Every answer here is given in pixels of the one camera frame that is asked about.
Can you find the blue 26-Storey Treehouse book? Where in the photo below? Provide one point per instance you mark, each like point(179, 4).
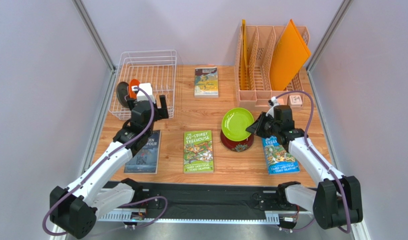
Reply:
point(278, 160)

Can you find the orange plate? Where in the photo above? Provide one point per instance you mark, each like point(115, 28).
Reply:
point(131, 90)

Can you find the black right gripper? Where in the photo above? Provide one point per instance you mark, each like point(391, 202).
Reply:
point(267, 123)

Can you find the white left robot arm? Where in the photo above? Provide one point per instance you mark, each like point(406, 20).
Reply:
point(75, 209)

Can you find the aluminium frame rail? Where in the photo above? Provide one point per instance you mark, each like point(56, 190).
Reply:
point(241, 213)

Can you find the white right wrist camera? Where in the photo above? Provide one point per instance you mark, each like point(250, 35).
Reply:
point(273, 102)

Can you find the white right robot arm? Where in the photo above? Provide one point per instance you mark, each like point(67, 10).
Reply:
point(336, 202)

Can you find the white wire dish rack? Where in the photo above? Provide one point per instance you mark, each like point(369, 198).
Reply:
point(157, 67)

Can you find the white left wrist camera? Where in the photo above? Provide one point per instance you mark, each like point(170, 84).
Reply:
point(145, 92)

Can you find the green plate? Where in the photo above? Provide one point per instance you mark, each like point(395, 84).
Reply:
point(235, 122)

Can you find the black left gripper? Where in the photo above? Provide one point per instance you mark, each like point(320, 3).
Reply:
point(161, 113)

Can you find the yellow illustrated paperback book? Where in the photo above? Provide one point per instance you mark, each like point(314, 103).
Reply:
point(206, 82)

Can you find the orange folder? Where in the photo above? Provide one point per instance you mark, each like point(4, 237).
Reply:
point(290, 54)

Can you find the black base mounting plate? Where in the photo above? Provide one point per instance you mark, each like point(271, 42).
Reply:
point(196, 194)

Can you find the thin yellow folder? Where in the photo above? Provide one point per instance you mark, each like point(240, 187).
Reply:
point(244, 71)

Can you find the dark teal plate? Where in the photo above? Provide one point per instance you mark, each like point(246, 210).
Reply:
point(122, 93)

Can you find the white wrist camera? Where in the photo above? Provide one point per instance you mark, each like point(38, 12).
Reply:
point(145, 92)
point(273, 102)

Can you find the Nineteen Eighty-Four book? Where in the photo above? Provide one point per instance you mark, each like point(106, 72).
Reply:
point(146, 160)

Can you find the dark red floral plate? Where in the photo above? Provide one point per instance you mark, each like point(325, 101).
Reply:
point(236, 146)

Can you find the green 65-Storey Treehouse book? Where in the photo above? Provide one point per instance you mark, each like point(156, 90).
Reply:
point(198, 154)

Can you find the pink plastic file organizer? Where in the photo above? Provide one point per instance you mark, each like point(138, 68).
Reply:
point(261, 41)

